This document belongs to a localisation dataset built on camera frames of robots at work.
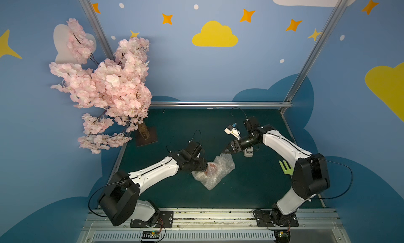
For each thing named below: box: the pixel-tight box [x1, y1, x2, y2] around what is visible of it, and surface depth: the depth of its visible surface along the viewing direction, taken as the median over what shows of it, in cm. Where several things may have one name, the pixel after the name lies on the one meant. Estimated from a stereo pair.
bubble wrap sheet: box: [191, 152, 236, 191], surface depth 83 cm
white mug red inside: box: [205, 162, 220, 177], surface depth 83 cm
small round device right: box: [274, 229, 291, 243], surface depth 73 cm
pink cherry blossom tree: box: [48, 18, 153, 154], surface depth 63 cm
